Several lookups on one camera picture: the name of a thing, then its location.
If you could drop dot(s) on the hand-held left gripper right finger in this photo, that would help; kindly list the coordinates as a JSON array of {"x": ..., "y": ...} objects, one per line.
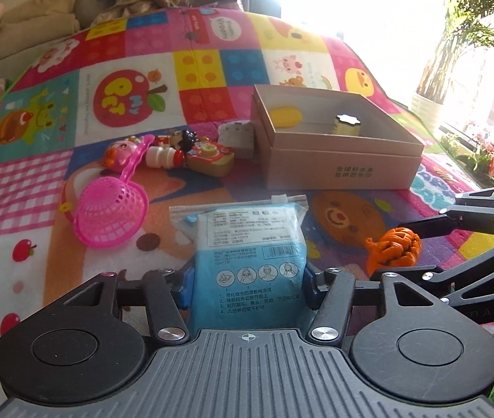
[{"x": 310, "y": 291}]

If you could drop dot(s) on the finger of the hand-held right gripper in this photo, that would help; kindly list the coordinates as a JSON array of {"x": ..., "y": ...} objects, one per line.
[
  {"x": 468, "y": 220},
  {"x": 438, "y": 275}
]

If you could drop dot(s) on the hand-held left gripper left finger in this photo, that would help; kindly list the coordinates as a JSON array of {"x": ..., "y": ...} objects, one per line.
[{"x": 187, "y": 291}]

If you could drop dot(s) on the orange pumpkin toy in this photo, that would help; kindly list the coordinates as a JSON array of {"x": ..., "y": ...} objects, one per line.
[{"x": 397, "y": 248}]

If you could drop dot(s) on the blue face mask packet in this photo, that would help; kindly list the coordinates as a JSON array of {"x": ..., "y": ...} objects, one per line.
[{"x": 247, "y": 248}]

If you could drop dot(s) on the pink plastic scoop net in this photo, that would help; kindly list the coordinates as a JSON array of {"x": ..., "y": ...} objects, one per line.
[{"x": 109, "y": 213}]

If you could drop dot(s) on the wooden toy camera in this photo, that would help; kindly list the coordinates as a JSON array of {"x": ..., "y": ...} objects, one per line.
[{"x": 210, "y": 161}]

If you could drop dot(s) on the brown cardboard box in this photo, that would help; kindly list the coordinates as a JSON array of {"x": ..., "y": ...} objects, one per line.
[{"x": 338, "y": 161}]

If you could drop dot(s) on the black haired doll figure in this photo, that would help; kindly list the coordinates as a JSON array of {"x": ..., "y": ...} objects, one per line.
[{"x": 164, "y": 156}]

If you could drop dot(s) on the pink pig toy figure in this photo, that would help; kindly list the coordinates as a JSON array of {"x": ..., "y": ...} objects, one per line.
[{"x": 118, "y": 154}]

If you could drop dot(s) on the white plant pot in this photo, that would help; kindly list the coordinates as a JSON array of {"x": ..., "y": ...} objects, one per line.
[{"x": 427, "y": 115}]

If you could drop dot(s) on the yellow cylinder with white cap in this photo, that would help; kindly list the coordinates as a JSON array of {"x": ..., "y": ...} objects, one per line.
[{"x": 346, "y": 127}]

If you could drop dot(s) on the white printed packet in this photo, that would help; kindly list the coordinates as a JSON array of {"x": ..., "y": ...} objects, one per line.
[{"x": 236, "y": 137}]

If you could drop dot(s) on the yellow corn toy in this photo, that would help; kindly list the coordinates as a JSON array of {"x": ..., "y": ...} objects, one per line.
[{"x": 287, "y": 116}]

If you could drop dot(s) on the green palm plant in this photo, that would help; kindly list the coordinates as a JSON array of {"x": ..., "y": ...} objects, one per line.
[{"x": 468, "y": 30}]

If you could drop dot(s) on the colourful cartoon play mat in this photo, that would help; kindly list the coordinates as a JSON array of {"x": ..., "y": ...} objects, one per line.
[{"x": 212, "y": 74}]

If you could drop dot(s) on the crumpled beige cloth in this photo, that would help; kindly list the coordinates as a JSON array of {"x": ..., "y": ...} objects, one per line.
[{"x": 155, "y": 2}]

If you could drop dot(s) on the grey neck pillow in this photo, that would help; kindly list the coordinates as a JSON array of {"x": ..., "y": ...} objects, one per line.
[{"x": 92, "y": 2}]

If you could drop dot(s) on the beige pillows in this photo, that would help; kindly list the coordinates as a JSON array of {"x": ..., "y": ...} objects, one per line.
[{"x": 33, "y": 21}]

